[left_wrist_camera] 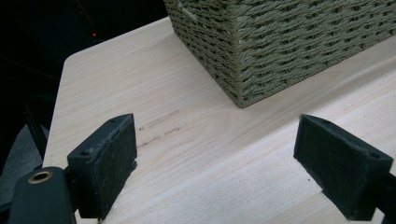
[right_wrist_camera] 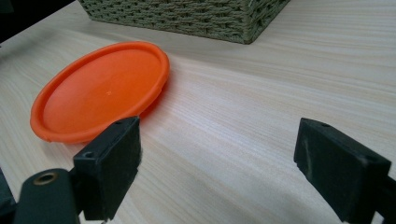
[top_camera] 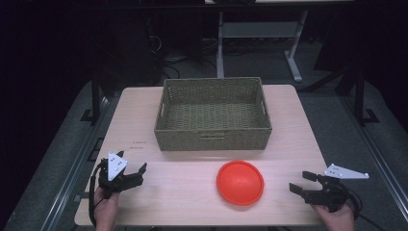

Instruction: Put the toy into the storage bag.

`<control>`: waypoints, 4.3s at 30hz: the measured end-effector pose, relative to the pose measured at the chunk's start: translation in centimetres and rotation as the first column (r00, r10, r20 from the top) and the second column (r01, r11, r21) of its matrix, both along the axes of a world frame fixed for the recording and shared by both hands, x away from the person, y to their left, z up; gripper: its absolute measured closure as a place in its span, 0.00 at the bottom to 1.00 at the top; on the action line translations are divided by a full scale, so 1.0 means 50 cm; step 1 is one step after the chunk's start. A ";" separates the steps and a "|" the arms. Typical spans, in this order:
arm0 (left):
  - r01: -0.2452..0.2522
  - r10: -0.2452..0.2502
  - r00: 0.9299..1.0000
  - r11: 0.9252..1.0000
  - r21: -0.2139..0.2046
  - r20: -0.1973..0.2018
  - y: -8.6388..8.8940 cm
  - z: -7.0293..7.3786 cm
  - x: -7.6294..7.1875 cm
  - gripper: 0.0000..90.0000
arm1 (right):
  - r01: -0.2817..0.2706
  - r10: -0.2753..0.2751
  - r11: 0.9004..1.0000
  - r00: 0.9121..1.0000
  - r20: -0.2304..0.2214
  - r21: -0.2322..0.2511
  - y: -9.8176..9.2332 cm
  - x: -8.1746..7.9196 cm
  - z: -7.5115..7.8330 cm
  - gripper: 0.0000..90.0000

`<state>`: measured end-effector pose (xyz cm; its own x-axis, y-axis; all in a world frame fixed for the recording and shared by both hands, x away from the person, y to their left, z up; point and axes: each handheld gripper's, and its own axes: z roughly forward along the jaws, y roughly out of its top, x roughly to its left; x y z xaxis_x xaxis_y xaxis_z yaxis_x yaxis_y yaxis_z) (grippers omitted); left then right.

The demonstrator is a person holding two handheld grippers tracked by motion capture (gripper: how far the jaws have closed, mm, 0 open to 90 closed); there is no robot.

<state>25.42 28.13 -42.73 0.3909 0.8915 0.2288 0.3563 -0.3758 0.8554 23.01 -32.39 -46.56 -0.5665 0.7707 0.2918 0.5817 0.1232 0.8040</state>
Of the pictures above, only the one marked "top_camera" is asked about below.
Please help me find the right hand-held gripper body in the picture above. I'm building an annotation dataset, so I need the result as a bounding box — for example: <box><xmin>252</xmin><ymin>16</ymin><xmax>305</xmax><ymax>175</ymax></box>
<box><xmin>301</xmin><ymin>163</ymin><xmax>370</xmax><ymax>214</ymax></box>

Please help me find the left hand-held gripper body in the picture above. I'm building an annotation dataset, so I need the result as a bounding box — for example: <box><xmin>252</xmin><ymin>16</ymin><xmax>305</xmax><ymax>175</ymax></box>
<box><xmin>96</xmin><ymin>151</ymin><xmax>144</xmax><ymax>199</ymax></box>

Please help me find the red plastic bowl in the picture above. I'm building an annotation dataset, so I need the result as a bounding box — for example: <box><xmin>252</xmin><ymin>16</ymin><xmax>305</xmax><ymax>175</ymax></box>
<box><xmin>216</xmin><ymin>160</ymin><xmax>266</xmax><ymax>207</ymax></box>

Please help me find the green woven basket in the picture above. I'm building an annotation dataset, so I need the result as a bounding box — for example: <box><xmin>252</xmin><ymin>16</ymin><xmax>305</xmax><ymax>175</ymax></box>
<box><xmin>153</xmin><ymin>76</ymin><xmax>273</xmax><ymax>152</ymax></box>

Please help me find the person's right hand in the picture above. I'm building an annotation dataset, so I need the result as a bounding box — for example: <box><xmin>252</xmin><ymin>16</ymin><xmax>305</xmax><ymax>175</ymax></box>
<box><xmin>312</xmin><ymin>202</ymin><xmax>356</xmax><ymax>231</ymax></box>

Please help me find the person's left hand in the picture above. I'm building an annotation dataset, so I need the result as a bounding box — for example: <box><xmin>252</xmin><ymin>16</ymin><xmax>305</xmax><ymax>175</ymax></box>
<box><xmin>92</xmin><ymin>188</ymin><xmax>120</xmax><ymax>231</ymax></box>

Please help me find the black metal stand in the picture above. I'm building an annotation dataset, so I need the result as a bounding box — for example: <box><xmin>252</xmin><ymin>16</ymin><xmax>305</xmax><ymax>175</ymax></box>
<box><xmin>80</xmin><ymin>72</ymin><xmax>103</xmax><ymax>126</ymax></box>
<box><xmin>354</xmin><ymin>67</ymin><xmax>380</xmax><ymax>127</ymax></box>

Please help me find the black cable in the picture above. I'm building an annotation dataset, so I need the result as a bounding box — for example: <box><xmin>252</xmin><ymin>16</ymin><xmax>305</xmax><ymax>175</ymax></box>
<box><xmin>345</xmin><ymin>188</ymin><xmax>388</xmax><ymax>231</ymax></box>
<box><xmin>88</xmin><ymin>159</ymin><xmax>108</xmax><ymax>228</ymax></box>

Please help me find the aluminium rail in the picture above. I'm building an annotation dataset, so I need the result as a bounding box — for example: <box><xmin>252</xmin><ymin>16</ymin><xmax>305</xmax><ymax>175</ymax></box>
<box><xmin>341</xmin><ymin>95</ymin><xmax>408</xmax><ymax>222</ymax></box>
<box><xmin>39</xmin><ymin>95</ymin><xmax>114</xmax><ymax>231</ymax></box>

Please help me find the bundle of floor cables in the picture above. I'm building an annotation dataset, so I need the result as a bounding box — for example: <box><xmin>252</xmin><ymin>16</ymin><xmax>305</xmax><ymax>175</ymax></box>
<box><xmin>147</xmin><ymin>34</ymin><xmax>219</xmax><ymax>81</ymax></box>

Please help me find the white metal desk frame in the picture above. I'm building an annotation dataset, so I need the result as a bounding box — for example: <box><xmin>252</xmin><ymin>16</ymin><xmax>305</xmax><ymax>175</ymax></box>
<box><xmin>216</xmin><ymin>9</ymin><xmax>310</xmax><ymax>84</ymax></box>

